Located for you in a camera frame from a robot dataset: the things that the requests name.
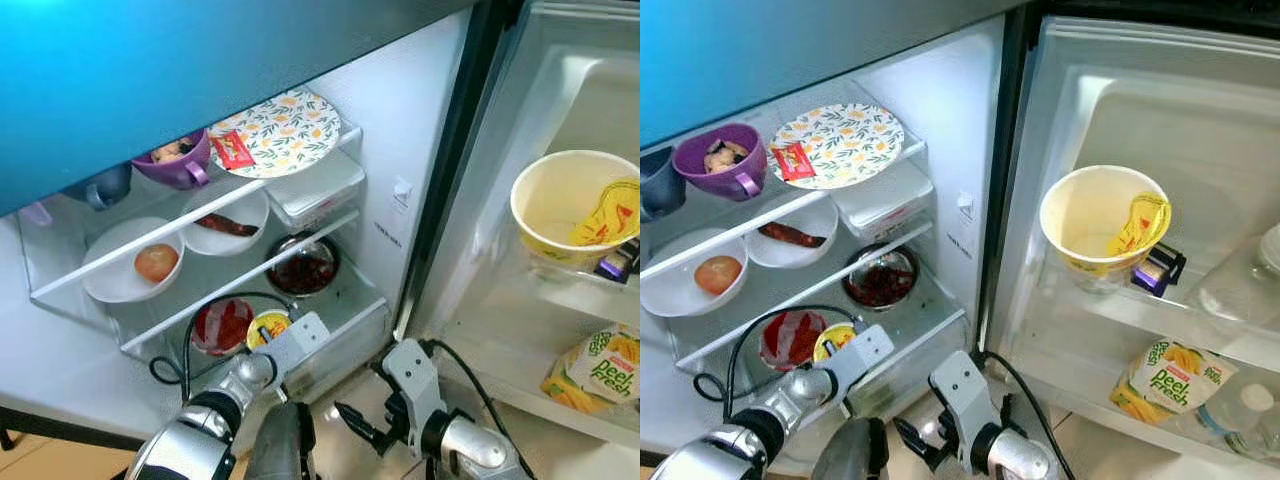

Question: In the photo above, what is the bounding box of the purple mug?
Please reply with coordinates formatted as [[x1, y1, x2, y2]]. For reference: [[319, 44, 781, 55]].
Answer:
[[132, 128, 213, 191], [672, 123, 769, 201]]

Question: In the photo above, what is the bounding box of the yellow instant noodle cup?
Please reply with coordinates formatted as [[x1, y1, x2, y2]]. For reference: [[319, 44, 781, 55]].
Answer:
[[510, 150, 641, 273], [1040, 165, 1173, 278]]

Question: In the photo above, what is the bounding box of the dark blue mug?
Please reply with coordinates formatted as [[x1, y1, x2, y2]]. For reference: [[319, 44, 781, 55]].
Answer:
[[62, 163, 134, 211], [640, 145, 687, 223]]

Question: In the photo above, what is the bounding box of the small purple black box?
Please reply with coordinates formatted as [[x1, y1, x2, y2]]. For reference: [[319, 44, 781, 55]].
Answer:
[[1132, 243, 1188, 298], [595, 240, 639, 286]]

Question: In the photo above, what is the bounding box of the dark red sausage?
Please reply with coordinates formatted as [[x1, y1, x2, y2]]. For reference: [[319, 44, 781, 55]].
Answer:
[[196, 212, 261, 238], [758, 222, 829, 249]]

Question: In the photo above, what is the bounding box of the white ceramic bowl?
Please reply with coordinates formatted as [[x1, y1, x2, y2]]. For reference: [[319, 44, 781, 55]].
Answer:
[[182, 190, 271, 258], [640, 228, 751, 318], [745, 195, 839, 269], [82, 217, 186, 304]]

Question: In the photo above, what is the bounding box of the clear plastic bottle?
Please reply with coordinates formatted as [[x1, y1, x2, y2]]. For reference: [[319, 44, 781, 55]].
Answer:
[[1195, 383, 1280, 461], [1190, 222, 1280, 331]]

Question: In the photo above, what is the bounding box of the steel bowl with red food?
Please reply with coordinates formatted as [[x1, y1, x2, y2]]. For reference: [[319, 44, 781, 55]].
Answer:
[[842, 243, 919, 311], [265, 233, 342, 298]]

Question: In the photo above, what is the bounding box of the yellow round lidded container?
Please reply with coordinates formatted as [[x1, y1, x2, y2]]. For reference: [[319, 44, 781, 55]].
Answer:
[[812, 323, 859, 363], [246, 310, 293, 351]]

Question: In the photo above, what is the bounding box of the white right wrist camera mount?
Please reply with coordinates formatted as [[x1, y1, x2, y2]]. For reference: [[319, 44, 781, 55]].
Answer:
[[930, 350, 1001, 466], [382, 340, 449, 456]]

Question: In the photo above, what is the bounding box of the glass fridge shelf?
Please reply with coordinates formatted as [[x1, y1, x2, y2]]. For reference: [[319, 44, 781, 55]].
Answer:
[[118, 205, 366, 351], [18, 120, 366, 301], [668, 218, 941, 361], [640, 135, 929, 281]]

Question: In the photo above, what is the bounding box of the red snack packet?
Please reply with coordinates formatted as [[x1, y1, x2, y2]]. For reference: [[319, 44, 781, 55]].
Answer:
[[210, 130, 257, 171], [772, 141, 819, 183]]

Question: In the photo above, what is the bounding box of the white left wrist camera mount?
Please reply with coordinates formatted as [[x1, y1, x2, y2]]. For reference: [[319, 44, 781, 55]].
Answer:
[[825, 324, 896, 393], [255, 312, 331, 379]]

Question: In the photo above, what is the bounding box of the round orange fruit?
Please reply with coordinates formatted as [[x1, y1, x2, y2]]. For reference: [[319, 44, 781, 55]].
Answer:
[[134, 243, 180, 284], [694, 254, 744, 296]]

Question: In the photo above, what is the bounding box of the clear plastic food box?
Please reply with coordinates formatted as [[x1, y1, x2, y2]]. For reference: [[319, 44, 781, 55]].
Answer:
[[265, 150, 366, 231], [830, 160, 936, 241]]

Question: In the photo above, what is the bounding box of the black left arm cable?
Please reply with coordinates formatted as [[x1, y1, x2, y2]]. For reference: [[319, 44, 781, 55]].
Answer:
[[150, 290, 301, 401], [695, 305, 866, 401]]

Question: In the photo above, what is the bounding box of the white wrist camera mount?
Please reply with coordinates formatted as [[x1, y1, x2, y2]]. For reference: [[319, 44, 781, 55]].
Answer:
[[255, 312, 331, 379], [825, 324, 896, 393], [930, 350, 1001, 466], [382, 340, 449, 456]]

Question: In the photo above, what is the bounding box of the floral pattern plate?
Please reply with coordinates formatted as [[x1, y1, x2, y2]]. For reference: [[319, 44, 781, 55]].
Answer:
[[768, 103, 906, 191], [208, 90, 343, 179]]

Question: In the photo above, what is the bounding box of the covered bowl of red food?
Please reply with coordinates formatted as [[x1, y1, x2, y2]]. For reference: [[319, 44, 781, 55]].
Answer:
[[190, 298, 256, 358], [758, 310, 829, 373]]

